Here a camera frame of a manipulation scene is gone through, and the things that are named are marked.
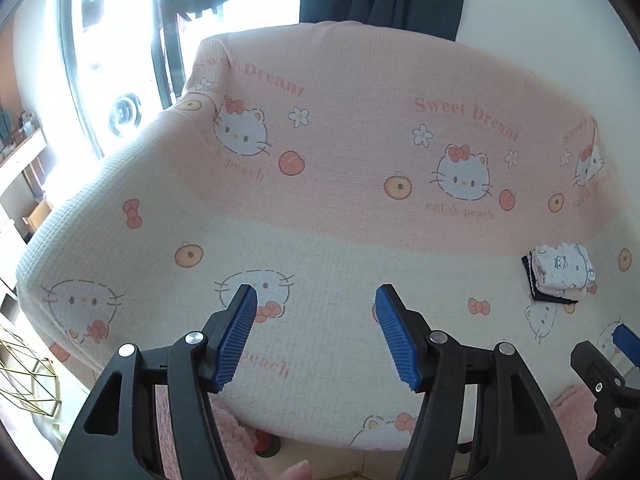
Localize gold wire basket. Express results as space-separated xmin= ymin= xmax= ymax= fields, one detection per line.
xmin=0 ymin=326 xmax=61 ymax=417

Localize folded pink navy garment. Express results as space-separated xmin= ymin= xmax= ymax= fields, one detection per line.
xmin=521 ymin=254 xmax=579 ymax=306

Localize white blue cartoon print pants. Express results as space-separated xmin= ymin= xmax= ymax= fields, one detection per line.
xmin=530 ymin=242 xmax=596 ymax=290

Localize person's left hand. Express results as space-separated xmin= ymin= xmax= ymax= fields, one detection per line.
xmin=278 ymin=460 xmax=312 ymax=480

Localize pink Hello Kitty blanket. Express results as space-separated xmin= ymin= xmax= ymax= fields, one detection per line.
xmin=17 ymin=23 xmax=639 ymax=450

